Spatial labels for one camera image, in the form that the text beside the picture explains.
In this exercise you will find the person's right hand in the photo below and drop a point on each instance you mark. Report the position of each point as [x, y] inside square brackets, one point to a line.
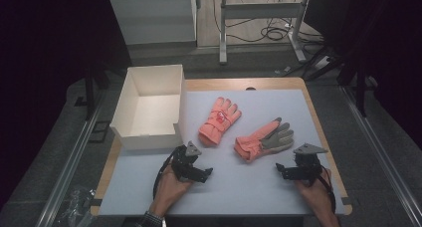
[313, 193]

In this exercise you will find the clear plastic bag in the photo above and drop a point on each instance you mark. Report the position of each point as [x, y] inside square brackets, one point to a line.
[74, 207]

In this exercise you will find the pink glove with red label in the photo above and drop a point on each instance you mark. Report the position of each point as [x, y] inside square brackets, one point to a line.
[219, 120]

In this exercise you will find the metal floor rail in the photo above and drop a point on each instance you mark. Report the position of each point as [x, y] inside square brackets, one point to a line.
[71, 167]
[381, 154]

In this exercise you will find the person's left hand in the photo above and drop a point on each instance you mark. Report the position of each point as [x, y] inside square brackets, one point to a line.
[169, 193]

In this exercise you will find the black floor plate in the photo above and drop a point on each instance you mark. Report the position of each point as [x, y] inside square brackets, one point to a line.
[99, 131]

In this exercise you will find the grey metal desk frame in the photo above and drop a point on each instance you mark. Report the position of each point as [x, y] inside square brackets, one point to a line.
[262, 10]

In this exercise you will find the white cabinet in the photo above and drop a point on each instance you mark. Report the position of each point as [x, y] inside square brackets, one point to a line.
[156, 18]

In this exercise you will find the white box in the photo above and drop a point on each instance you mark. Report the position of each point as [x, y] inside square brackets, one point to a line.
[151, 111]

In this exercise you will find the white power strip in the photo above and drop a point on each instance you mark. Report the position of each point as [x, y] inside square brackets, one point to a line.
[321, 62]

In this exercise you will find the pink glove with grey palm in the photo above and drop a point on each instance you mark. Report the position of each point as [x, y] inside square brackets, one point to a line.
[262, 141]

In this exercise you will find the black metal stand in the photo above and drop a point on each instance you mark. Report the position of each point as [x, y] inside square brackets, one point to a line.
[360, 87]
[89, 91]

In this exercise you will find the light grey table mat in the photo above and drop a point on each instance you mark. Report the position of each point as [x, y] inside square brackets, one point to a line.
[232, 187]

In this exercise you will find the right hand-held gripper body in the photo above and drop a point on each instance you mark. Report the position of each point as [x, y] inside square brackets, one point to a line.
[307, 169]

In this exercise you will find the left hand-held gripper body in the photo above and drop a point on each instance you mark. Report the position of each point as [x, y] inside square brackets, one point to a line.
[182, 164]

